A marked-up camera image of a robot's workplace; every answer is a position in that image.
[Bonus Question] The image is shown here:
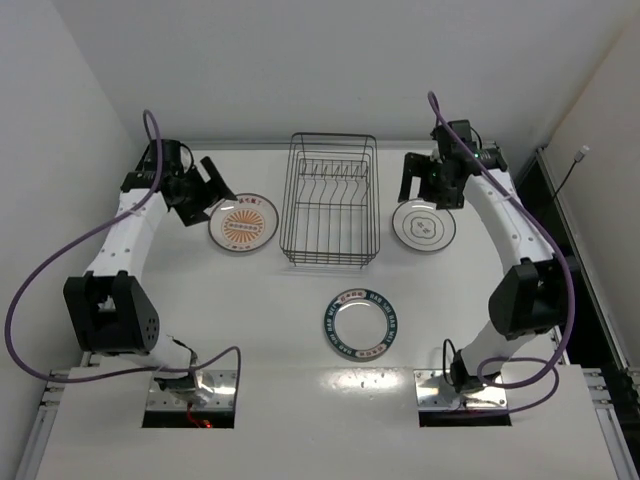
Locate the aluminium frame rail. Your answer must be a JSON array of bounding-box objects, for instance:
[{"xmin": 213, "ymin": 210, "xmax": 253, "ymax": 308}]
[{"xmin": 523, "ymin": 147, "xmax": 628, "ymax": 371}]

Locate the orange sunburst plate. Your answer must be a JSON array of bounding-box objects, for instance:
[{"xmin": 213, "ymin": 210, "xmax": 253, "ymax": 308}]
[{"xmin": 208, "ymin": 193, "xmax": 280, "ymax": 253}]

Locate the white plate black rim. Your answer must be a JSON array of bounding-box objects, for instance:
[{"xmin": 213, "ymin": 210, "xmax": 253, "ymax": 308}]
[{"xmin": 391, "ymin": 199, "xmax": 457, "ymax": 253}]

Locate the grey wire dish rack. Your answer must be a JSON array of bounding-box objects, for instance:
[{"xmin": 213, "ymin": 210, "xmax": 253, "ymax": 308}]
[{"xmin": 279, "ymin": 132, "xmax": 381, "ymax": 268}]

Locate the metal base plate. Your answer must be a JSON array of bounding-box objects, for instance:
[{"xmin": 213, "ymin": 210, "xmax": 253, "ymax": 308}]
[
  {"xmin": 146, "ymin": 370, "xmax": 237, "ymax": 413},
  {"xmin": 413, "ymin": 369, "xmax": 508, "ymax": 413}
]

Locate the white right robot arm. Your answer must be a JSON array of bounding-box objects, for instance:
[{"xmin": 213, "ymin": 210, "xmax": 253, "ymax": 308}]
[{"xmin": 399, "ymin": 147, "xmax": 577, "ymax": 392}]

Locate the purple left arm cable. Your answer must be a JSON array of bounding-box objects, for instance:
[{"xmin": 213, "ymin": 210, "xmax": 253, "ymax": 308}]
[{"xmin": 3, "ymin": 109, "xmax": 242, "ymax": 396}]

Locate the black wall cable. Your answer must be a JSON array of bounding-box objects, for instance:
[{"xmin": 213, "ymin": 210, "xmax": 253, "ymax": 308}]
[{"xmin": 551, "ymin": 145, "xmax": 591, "ymax": 201}]

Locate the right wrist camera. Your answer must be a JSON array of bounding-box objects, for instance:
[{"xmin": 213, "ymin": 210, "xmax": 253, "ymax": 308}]
[{"xmin": 431, "ymin": 120, "xmax": 507, "ymax": 171}]

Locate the green rim plate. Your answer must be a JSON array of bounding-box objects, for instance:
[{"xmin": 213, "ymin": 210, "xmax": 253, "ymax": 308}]
[{"xmin": 322, "ymin": 288, "xmax": 398, "ymax": 362}]

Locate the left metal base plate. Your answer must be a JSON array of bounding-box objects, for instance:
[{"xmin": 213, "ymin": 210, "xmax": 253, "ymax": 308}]
[{"xmin": 146, "ymin": 370, "xmax": 237, "ymax": 413}]

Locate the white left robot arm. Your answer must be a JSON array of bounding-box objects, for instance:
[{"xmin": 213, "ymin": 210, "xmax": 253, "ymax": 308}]
[{"xmin": 63, "ymin": 140, "xmax": 235, "ymax": 407}]

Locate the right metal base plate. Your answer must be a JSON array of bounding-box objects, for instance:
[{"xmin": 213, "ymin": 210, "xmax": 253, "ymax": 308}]
[{"xmin": 413, "ymin": 369, "xmax": 508, "ymax": 413}]

